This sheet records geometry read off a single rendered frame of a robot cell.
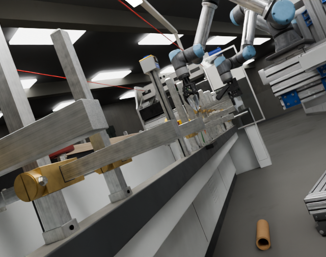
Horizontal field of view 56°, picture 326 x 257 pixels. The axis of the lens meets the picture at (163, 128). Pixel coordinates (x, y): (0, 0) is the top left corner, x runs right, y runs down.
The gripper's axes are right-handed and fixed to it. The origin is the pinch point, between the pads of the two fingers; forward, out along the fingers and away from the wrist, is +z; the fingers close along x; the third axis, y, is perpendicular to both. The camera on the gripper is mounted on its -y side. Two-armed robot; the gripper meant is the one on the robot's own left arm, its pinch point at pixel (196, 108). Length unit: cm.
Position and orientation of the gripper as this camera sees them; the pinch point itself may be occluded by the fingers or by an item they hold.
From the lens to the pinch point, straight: 178.4
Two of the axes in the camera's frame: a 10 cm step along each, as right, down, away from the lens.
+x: 9.3, -3.7, 0.5
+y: 0.2, -0.7, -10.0
